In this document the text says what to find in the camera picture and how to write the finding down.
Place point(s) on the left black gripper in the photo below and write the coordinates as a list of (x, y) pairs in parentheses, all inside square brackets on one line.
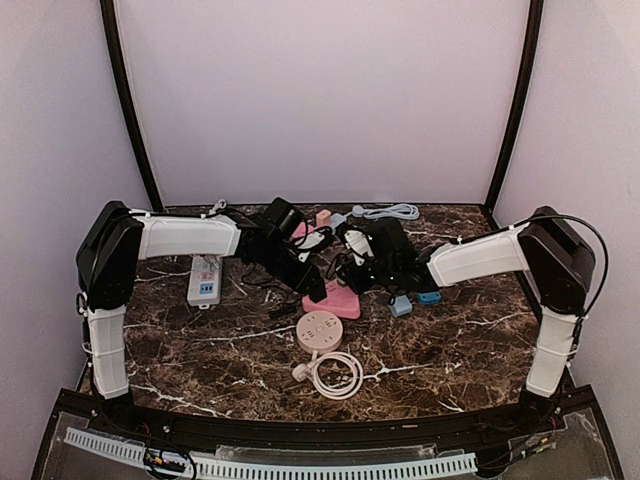
[(302, 284)]

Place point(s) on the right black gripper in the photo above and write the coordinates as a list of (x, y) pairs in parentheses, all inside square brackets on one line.
[(351, 278)]

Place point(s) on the pink triangular power socket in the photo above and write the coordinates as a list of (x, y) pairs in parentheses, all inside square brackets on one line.
[(340, 301)]

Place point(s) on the pink round power socket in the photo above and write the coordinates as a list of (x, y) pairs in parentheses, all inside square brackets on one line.
[(319, 332)]

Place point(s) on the light blue plug adapter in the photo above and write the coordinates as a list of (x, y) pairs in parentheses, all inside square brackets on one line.
[(400, 306)]

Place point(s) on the bright blue plug adapter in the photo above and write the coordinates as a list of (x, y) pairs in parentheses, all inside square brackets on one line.
[(429, 298)]

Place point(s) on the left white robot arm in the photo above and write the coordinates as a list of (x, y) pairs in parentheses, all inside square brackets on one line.
[(122, 237)]

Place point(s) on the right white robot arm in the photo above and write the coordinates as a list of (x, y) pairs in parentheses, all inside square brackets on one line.
[(545, 245)]

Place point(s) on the pink cube plug adapter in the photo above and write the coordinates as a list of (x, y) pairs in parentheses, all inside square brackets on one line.
[(323, 218)]

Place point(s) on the pink flat plug adapter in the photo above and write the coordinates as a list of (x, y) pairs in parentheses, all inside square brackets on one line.
[(302, 230)]

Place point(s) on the grey blue power strip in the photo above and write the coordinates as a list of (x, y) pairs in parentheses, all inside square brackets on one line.
[(337, 219)]

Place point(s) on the white power strip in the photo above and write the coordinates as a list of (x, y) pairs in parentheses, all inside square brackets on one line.
[(204, 290)]

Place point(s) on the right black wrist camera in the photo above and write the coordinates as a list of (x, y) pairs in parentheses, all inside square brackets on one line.
[(389, 242)]

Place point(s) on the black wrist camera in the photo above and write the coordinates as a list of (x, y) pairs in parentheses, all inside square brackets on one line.
[(389, 242), (282, 218)]

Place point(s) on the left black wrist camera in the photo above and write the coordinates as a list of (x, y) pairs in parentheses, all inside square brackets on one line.
[(282, 218)]

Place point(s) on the white slotted cable duct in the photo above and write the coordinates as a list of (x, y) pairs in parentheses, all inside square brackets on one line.
[(232, 463)]

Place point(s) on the black front rail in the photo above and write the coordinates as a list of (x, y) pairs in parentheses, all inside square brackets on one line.
[(488, 429)]

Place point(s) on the left black frame post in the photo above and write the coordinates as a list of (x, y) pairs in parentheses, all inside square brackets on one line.
[(128, 109)]

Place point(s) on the black frame post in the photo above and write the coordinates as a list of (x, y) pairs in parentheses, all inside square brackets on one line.
[(518, 103), (128, 109)]

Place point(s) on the right black frame post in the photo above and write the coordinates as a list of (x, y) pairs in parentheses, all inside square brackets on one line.
[(518, 103)]

